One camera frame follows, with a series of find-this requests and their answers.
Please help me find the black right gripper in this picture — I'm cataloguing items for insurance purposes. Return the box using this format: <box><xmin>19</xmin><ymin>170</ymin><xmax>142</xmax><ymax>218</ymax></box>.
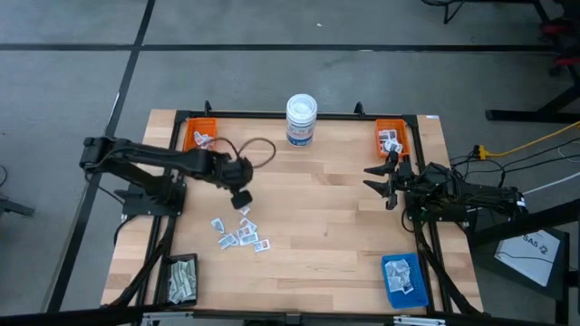
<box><xmin>363</xmin><ymin>151</ymin><xmax>425</xmax><ymax>212</ymax></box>

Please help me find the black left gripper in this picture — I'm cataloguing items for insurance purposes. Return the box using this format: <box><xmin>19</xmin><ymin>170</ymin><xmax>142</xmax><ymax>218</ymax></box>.
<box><xmin>211</xmin><ymin>158</ymin><xmax>254</xmax><ymax>210</ymax></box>

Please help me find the white crinkled gauze packet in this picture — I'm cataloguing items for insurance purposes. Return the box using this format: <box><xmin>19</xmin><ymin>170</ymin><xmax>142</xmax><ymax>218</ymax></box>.
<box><xmin>384</xmin><ymin>259</ymin><xmax>408</xmax><ymax>283</ymax></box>

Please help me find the narrow white packet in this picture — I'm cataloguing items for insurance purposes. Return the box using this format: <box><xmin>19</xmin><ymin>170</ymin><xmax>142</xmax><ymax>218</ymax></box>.
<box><xmin>391</xmin><ymin>271</ymin><xmax>415</xmax><ymax>295</ymax></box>

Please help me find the orange plastic mesh basket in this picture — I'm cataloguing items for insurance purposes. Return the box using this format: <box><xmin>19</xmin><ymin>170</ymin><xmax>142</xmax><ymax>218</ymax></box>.
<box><xmin>183</xmin><ymin>117</ymin><xmax>218</xmax><ymax>153</ymax></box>
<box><xmin>374</xmin><ymin>119</ymin><xmax>411</xmax><ymax>159</ymax></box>

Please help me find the white wipes canister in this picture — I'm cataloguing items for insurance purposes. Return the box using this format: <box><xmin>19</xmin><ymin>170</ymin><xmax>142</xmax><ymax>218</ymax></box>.
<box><xmin>285</xmin><ymin>93</ymin><xmax>318</xmax><ymax>149</ymax></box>

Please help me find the blue plastic mesh basket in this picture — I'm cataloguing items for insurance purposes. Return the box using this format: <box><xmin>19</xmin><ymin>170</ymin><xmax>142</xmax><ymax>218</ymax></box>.
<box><xmin>381</xmin><ymin>253</ymin><xmax>430</xmax><ymax>311</ymax></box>

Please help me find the black plastic mesh basket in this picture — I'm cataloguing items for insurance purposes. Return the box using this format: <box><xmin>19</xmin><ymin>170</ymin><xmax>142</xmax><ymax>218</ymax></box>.
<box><xmin>160</xmin><ymin>253</ymin><xmax>199</xmax><ymax>309</ymax></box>

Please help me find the black diagonal metal bar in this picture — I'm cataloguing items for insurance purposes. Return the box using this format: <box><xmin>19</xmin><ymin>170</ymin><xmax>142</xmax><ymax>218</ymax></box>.
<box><xmin>469</xmin><ymin>208</ymin><xmax>580</xmax><ymax>249</ymax></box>

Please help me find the white printed sheet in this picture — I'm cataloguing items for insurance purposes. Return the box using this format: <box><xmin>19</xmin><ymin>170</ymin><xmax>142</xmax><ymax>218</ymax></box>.
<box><xmin>493</xmin><ymin>228</ymin><xmax>563</xmax><ymax>289</ymax></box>

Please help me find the dark floor stand leg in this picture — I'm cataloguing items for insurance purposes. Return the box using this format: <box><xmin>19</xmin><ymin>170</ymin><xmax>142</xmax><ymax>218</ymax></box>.
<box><xmin>0</xmin><ymin>195</ymin><xmax>35</xmax><ymax>218</ymax></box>

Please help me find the person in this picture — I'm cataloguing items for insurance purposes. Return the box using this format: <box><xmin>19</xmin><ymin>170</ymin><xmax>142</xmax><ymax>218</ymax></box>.
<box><xmin>536</xmin><ymin>0</ymin><xmax>580</xmax><ymax>78</ymax></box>

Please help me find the black metal floor stand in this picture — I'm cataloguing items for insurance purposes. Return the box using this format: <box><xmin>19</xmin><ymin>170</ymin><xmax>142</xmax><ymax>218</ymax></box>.
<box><xmin>420</xmin><ymin>0</ymin><xmax>554</xmax><ymax>24</ymax></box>

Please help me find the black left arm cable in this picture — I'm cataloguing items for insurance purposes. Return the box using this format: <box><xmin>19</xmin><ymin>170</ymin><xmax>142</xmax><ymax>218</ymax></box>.
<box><xmin>206</xmin><ymin>137</ymin><xmax>277</xmax><ymax>171</ymax></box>

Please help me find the silver metal bracket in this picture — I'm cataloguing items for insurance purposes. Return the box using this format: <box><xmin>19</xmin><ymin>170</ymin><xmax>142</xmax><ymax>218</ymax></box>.
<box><xmin>141</xmin><ymin>311</ymin><xmax>195</xmax><ymax>326</ymax></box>
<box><xmin>391</xmin><ymin>315</ymin><xmax>448</xmax><ymax>326</ymax></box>

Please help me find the yellow extension cable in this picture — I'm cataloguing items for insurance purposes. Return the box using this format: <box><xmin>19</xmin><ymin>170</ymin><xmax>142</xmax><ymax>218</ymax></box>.
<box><xmin>474</xmin><ymin>120</ymin><xmax>580</xmax><ymax>160</ymax></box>

